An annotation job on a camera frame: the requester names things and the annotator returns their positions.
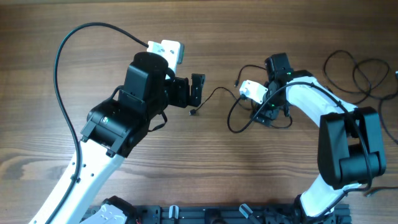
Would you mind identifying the black USB cables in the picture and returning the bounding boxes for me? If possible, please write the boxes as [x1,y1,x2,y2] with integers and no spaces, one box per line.
[188,63,294,130]

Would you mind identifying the separated black USB cable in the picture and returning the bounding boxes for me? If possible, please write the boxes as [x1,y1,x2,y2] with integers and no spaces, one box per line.
[322,49,398,105]

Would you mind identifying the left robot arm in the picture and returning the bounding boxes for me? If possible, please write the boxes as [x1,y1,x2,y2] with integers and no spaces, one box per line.
[31,52,205,223]

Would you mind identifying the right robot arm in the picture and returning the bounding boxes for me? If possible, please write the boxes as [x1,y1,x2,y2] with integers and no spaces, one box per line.
[239,53,386,223]

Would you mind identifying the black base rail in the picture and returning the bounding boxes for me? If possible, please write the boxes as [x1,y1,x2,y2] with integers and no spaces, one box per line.
[86,203,352,224]

